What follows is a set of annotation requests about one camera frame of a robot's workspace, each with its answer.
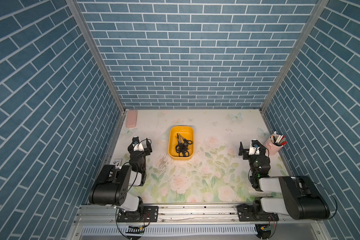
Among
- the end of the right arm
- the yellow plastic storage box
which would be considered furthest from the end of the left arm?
the end of the right arm

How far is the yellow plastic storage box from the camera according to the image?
37.0 inches

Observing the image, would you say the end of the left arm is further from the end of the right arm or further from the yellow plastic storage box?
the end of the right arm
